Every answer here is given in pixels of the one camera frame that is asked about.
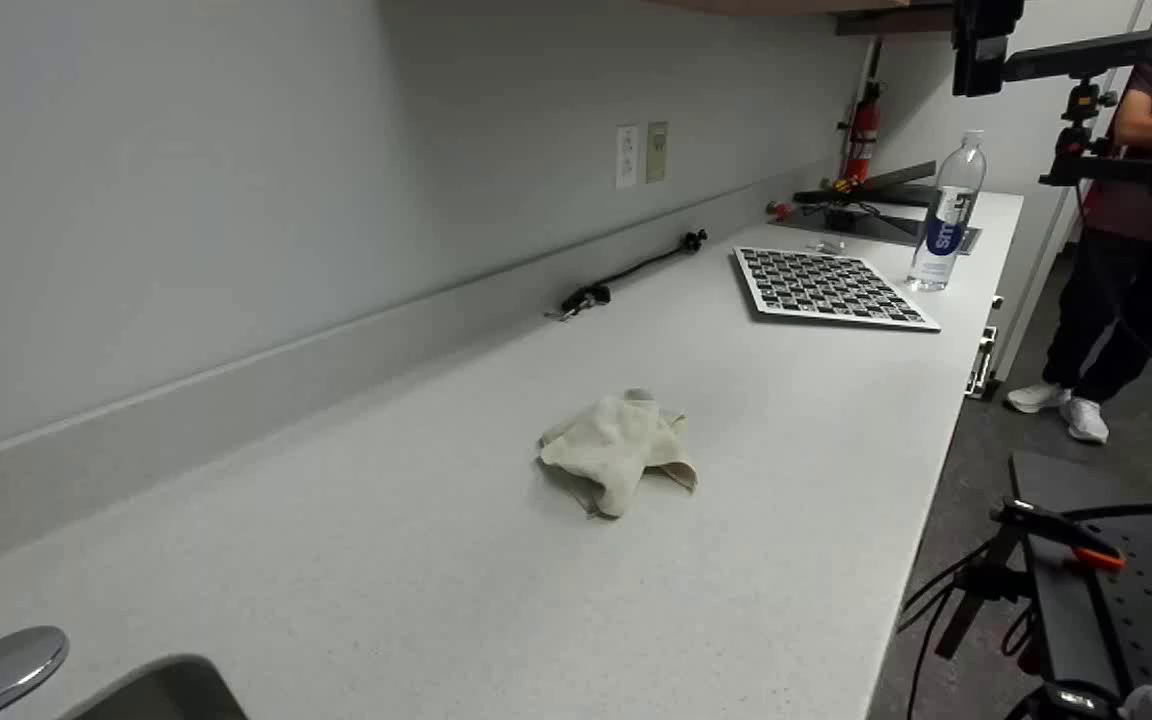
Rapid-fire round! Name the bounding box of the beige wall outlet plate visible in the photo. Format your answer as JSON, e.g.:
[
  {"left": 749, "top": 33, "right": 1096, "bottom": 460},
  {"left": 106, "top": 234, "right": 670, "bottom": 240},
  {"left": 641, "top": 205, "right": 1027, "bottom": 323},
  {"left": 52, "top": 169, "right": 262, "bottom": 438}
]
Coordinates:
[{"left": 641, "top": 119, "right": 671, "bottom": 188}]

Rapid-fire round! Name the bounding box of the beige cloth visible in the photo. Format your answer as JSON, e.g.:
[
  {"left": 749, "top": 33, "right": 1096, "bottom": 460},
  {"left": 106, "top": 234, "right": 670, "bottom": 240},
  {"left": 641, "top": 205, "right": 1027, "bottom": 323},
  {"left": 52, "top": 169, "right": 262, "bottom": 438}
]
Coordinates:
[{"left": 534, "top": 386, "right": 704, "bottom": 526}]

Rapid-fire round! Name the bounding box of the black cable bundle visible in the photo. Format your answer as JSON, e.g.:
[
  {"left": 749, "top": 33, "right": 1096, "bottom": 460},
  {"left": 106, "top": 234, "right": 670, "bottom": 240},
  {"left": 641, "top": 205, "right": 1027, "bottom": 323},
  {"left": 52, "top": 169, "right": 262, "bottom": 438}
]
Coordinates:
[{"left": 892, "top": 526, "right": 1050, "bottom": 720}]

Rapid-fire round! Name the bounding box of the white wall outlet plate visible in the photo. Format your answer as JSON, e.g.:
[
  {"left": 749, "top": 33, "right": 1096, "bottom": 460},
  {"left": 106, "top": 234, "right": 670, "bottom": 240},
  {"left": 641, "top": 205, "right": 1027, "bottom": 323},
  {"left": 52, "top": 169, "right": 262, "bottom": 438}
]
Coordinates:
[{"left": 613, "top": 123, "right": 643, "bottom": 192}]

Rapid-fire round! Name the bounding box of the clear plastic water bottle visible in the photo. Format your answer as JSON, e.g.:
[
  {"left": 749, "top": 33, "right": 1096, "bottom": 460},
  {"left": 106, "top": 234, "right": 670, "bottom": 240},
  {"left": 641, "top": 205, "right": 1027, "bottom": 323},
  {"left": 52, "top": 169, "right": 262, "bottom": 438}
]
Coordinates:
[{"left": 905, "top": 129, "right": 993, "bottom": 299}]

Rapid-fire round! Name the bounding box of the black stereo camera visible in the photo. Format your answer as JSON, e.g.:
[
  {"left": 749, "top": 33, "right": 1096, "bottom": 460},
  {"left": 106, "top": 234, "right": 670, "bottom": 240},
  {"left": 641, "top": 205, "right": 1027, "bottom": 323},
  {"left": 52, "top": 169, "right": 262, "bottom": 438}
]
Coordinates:
[{"left": 947, "top": 0, "right": 1027, "bottom": 101}]

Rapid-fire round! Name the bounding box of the black rod tool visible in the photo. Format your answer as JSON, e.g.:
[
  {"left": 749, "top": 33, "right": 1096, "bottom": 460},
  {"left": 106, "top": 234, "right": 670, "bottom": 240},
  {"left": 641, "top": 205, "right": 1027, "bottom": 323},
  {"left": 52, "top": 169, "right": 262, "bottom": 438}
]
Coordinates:
[{"left": 556, "top": 229, "right": 714, "bottom": 321}]

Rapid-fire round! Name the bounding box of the checkered calibration board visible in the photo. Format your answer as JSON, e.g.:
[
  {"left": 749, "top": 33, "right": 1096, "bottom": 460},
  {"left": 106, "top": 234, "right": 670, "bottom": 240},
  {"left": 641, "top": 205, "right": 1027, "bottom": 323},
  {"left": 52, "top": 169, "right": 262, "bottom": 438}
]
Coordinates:
[{"left": 729, "top": 240, "right": 943, "bottom": 337}]

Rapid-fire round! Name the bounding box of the black folded tripod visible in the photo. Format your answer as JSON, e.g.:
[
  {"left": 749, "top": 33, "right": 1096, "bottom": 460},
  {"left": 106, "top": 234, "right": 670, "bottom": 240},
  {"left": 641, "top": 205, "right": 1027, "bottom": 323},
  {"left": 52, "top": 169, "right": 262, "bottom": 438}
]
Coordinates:
[{"left": 768, "top": 155, "right": 943, "bottom": 253}]

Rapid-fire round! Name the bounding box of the black tripod camera mount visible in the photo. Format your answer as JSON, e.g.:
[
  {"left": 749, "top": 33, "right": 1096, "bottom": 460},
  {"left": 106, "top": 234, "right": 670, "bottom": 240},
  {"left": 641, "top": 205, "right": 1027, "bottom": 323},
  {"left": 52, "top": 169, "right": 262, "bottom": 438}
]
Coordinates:
[{"left": 999, "top": 17, "right": 1152, "bottom": 192}]

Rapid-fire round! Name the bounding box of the person in maroon shirt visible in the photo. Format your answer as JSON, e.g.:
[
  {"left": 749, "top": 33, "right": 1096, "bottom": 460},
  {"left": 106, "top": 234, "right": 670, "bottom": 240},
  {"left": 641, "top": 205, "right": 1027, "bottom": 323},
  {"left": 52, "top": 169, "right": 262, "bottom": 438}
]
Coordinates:
[{"left": 1005, "top": 0, "right": 1152, "bottom": 448}]

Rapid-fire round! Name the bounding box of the red fire extinguisher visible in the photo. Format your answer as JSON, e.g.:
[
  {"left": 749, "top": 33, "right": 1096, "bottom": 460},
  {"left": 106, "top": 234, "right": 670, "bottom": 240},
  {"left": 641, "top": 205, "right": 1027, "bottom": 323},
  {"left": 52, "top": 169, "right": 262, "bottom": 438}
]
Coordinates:
[{"left": 837, "top": 36, "right": 890, "bottom": 192}]

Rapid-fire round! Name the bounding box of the black orange-handled clamp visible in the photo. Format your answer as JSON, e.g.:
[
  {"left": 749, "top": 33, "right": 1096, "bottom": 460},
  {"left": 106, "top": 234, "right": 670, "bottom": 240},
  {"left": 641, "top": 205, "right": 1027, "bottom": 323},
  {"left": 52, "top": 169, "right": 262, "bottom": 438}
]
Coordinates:
[{"left": 996, "top": 496, "right": 1138, "bottom": 581}]

